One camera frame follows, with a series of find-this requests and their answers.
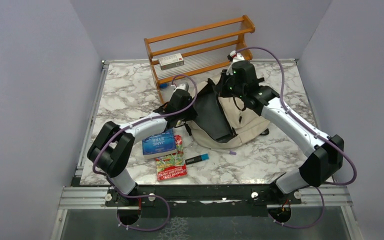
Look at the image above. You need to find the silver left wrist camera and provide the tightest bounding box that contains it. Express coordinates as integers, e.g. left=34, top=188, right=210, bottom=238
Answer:
left=174, top=83, right=189, bottom=92

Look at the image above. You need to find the wooden two-tier shelf rack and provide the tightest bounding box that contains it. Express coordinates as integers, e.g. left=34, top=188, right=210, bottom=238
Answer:
left=144, top=15, right=256, bottom=102

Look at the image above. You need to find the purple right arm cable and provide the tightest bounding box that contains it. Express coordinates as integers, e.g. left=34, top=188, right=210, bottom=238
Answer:
left=228, top=46, right=359, bottom=230

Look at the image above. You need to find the white purple-capped pen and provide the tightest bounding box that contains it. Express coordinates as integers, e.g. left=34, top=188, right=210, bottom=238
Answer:
left=221, top=149, right=237, bottom=156

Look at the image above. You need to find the white red box on shelf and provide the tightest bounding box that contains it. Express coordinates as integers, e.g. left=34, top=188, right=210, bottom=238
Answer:
left=158, top=53, right=184, bottom=71

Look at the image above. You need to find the beige canvas backpack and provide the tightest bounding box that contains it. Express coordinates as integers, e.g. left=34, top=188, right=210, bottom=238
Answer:
left=184, top=78, right=270, bottom=150

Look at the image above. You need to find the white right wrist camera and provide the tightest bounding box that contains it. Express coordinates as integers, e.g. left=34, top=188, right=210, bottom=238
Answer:
left=225, top=50, right=246, bottom=75

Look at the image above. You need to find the black blue highlighter marker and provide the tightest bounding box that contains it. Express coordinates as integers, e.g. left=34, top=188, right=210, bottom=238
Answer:
left=185, top=153, right=209, bottom=165

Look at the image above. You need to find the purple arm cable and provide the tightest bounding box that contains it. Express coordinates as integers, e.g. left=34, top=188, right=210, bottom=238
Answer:
left=228, top=46, right=359, bottom=230
left=91, top=74, right=199, bottom=233

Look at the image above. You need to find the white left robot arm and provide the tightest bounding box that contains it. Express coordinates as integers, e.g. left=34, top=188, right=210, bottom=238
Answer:
left=87, top=88, right=197, bottom=206

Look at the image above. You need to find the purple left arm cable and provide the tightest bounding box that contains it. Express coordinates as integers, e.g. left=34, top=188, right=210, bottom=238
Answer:
left=91, top=74, right=199, bottom=233

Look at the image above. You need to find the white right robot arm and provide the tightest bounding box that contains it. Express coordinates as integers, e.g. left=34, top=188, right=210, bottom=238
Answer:
left=216, top=60, right=344, bottom=204

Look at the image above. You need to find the red Treehouse book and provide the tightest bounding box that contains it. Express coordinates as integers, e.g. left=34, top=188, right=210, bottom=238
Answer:
left=155, top=135, right=188, bottom=182

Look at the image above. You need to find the blue Jane Eyre book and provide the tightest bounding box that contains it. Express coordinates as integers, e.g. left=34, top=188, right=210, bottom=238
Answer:
left=142, top=129, right=177, bottom=159

